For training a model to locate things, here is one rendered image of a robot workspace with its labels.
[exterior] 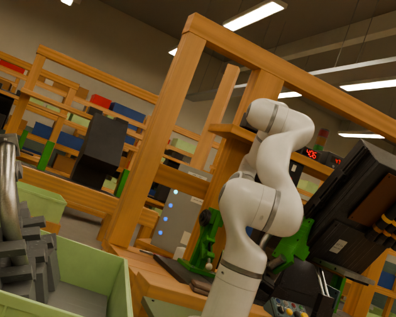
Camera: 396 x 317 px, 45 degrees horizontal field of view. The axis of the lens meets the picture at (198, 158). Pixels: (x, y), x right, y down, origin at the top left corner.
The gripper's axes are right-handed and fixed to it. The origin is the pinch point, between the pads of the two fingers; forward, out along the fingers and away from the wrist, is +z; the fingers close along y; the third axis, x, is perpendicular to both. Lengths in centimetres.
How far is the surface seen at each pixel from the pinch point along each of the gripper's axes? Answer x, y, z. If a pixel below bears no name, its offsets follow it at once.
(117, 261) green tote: 7, -62, -65
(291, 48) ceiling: 167, 729, 221
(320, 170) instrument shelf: -15.0, 32.9, 8.1
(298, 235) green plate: -6.9, -8.4, 2.4
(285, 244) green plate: 0.5, -9.1, 3.0
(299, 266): 7.8, -4.1, 23.0
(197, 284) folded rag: 7, -50, -34
